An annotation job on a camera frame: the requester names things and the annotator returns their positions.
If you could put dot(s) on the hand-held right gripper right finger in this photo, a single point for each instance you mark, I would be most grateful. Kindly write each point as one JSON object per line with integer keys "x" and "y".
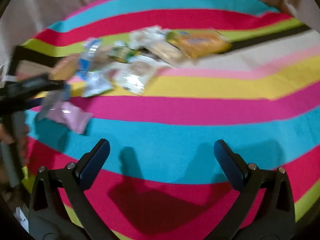
{"x": 228, "y": 166}

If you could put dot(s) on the pale pink snack packet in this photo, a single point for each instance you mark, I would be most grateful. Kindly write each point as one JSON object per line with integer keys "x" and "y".
{"x": 72, "y": 117}

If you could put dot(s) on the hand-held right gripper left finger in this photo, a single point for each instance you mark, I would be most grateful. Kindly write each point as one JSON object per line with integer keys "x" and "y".
{"x": 96, "y": 165}

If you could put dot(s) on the pink embroidered curtain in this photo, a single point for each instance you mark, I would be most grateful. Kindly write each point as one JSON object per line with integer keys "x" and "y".
{"x": 50, "y": 0}

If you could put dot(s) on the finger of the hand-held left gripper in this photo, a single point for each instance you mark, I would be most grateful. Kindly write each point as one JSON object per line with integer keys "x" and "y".
{"x": 35, "y": 103}
{"x": 45, "y": 83}

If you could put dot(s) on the striped colourful cloth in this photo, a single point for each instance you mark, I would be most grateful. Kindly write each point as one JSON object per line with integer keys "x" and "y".
{"x": 175, "y": 135}

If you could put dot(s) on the pile of assorted snack packets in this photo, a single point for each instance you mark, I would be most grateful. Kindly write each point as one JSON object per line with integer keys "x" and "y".
{"x": 140, "y": 67}

